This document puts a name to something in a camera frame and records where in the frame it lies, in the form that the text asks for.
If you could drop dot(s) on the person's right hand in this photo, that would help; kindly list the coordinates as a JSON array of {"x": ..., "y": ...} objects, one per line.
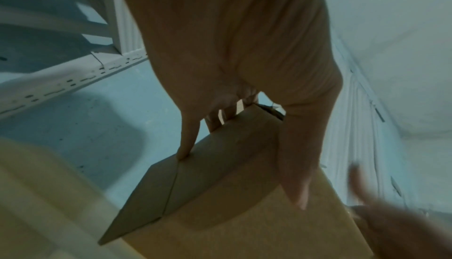
[{"x": 395, "y": 224}]

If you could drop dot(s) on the white cloth sheet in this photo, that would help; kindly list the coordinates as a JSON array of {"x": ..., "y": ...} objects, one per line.
[{"x": 363, "y": 140}]

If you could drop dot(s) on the person's left hand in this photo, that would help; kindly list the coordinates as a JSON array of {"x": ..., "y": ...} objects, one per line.
[{"x": 233, "y": 34}]

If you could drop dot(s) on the brown cardboard box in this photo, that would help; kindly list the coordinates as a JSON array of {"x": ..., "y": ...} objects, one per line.
[{"x": 229, "y": 196}]

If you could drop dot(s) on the white metal shelf rack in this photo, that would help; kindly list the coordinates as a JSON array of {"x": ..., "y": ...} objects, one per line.
[{"x": 63, "y": 57}]

